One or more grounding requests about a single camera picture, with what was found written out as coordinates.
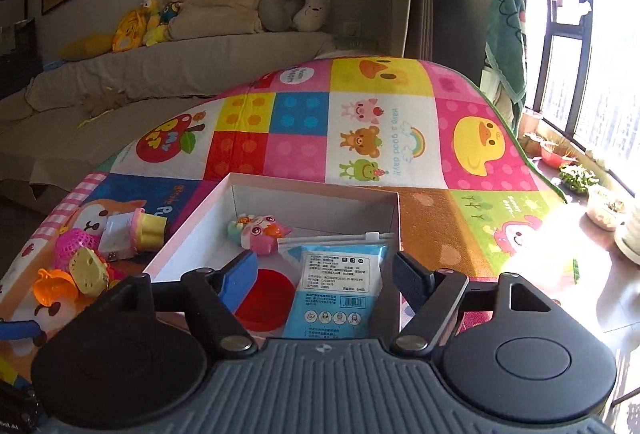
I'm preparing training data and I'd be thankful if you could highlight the pink mesh ball toy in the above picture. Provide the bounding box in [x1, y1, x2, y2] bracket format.
[53, 228, 101, 271]

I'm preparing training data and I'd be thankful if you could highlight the grey neck pillow bear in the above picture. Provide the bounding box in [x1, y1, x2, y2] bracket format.
[258, 0, 331, 33]

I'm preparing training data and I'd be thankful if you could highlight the white ribbed flower pot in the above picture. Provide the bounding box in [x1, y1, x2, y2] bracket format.
[614, 209, 640, 265]

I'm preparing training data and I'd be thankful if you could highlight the red plastic lid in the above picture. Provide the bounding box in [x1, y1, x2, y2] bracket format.
[235, 269, 295, 332]

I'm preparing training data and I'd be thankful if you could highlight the blue wet wipes packet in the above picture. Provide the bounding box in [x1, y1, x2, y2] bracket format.
[278, 231, 396, 340]

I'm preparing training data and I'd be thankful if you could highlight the orange pumpkin toy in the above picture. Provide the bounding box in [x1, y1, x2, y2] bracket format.
[32, 268, 79, 307]

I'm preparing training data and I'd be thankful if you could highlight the beige sofa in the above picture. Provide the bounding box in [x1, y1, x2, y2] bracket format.
[1, 32, 336, 214]

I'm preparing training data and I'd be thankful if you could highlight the pink pig toy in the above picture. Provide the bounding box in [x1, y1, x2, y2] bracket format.
[227, 214, 293, 256]

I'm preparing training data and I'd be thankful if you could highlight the pink cardboard box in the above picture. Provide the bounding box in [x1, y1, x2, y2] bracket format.
[142, 171, 403, 340]

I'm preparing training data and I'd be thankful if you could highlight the yellow pink cupcake toy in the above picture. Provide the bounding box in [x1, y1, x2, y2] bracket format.
[129, 209, 167, 252]

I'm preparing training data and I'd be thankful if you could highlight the yellow banana plush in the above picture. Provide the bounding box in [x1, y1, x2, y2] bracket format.
[58, 34, 113, 62]

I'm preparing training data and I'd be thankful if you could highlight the yellow tiger plush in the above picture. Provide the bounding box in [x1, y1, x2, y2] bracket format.
[112, 8, 148, 52]

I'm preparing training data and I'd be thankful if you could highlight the green towel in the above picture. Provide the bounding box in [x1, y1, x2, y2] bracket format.
[485, 0, 527, 134]

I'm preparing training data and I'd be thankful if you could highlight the red bowl on sill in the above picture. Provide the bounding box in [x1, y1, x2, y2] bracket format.
[540, 143, 577, 169]

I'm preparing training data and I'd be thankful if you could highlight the beige pillow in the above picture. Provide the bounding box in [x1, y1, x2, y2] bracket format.
[168, 0, 264, 40]

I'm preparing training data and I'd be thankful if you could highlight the colourful cartoon play mat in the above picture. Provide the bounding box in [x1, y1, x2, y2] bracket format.
[1, 58, 562, 383]

